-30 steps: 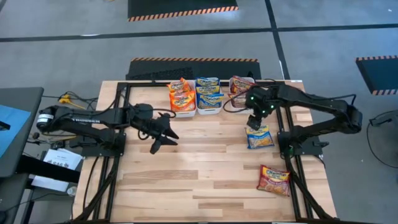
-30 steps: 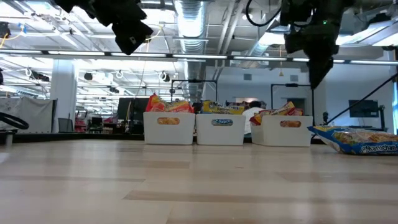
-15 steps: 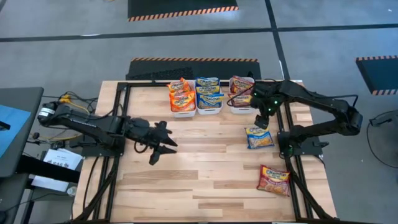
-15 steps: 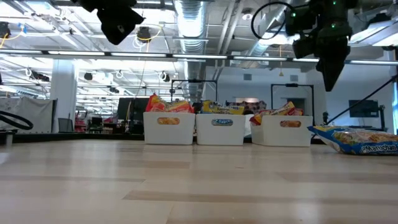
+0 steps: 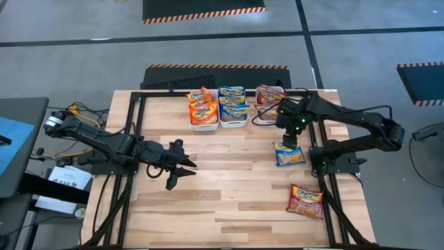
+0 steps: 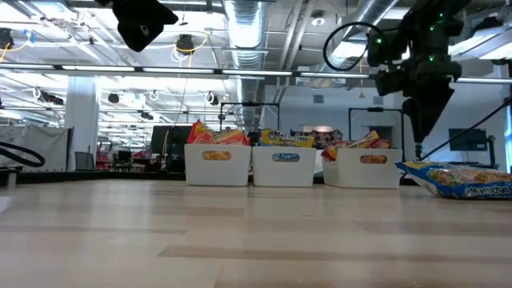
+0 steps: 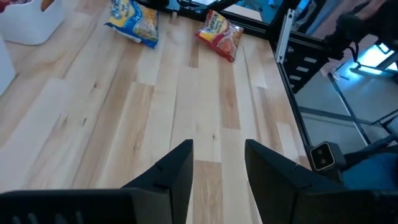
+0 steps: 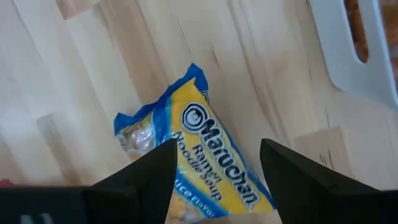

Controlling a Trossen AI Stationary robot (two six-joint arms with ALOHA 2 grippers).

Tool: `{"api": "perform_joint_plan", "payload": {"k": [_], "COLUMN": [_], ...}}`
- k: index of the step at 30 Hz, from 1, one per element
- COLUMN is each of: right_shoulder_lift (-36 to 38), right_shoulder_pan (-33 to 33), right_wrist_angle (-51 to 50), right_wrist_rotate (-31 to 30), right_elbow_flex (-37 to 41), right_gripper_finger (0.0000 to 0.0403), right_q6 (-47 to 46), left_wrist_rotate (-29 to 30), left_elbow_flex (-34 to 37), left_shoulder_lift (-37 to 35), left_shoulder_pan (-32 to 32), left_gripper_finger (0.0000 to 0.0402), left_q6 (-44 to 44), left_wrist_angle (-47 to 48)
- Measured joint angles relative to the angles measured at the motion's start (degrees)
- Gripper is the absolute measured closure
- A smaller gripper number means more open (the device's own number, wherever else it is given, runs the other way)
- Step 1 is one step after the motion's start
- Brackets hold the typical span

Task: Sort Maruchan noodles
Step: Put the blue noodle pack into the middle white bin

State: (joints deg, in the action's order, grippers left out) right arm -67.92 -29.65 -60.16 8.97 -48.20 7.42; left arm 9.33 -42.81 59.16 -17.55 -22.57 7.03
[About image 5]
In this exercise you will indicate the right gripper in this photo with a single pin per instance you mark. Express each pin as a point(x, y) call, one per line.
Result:
point(291, 118)

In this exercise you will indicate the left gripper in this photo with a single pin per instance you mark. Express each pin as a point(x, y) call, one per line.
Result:
point(156, 156)

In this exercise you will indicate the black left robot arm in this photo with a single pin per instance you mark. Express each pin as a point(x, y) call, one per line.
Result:
point(97, 137)

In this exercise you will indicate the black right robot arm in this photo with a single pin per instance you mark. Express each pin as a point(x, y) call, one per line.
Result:
point(347, 114)

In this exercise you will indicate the white plastic bin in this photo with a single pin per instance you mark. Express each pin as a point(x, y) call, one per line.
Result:
point(234, 125)
point(265, 123)
point(204, 127)

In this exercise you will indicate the black hazard-striped floor mat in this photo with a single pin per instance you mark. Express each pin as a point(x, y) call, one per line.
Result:
point(423, 83)
point(215, 74)
point(204, 7)

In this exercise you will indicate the clear plastic cup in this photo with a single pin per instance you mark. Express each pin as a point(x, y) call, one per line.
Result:
point(80, 212)

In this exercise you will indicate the printed white paper sheet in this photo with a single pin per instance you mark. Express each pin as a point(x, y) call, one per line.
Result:
point(69, 177)

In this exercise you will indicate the yellow power plug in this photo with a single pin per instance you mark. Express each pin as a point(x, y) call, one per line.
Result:
point(72, 110)

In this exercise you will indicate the black desk beam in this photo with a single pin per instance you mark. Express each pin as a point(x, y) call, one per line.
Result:
point(52, 189)

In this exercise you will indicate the grey desk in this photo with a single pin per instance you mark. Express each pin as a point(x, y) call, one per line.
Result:
point(31, 107)

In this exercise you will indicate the blue desk pad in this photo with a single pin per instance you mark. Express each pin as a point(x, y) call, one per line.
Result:
point(15, 152)

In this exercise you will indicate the dark grey cabinet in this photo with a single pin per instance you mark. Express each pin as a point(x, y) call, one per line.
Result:
point(14, 215)

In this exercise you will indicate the flat black device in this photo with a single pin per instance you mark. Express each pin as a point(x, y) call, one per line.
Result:
point(4, 140)

